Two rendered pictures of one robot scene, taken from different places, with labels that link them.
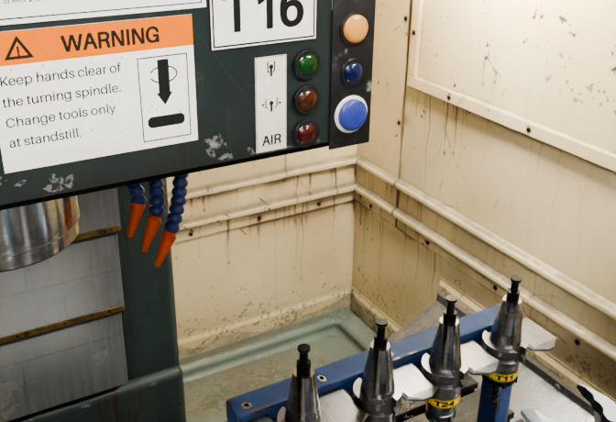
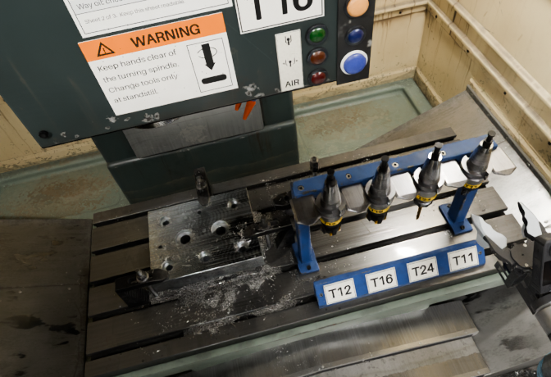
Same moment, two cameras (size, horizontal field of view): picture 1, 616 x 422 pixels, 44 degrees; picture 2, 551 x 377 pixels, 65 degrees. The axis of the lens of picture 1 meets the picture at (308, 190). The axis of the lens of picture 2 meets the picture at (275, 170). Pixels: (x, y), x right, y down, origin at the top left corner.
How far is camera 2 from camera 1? 0.28 m
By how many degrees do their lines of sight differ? 33
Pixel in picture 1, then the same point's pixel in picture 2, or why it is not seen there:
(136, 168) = (198, 106)
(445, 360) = (427, 178)
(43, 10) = (114, 24)
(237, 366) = (337, 109)
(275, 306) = not seen: hidden behind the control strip
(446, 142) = not seen: outside the picture
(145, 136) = (201, 88)
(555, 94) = not seen: outside the picture
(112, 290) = not seen: hidden behind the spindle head
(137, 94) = (191, 65)
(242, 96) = (267, 59)
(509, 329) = (479, 162)
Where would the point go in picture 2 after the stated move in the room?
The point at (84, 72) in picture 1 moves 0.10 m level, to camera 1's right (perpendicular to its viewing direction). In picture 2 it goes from (152, 57) to (234, 67)
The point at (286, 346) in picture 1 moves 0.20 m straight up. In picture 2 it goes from (368, 99) to (371, 65)
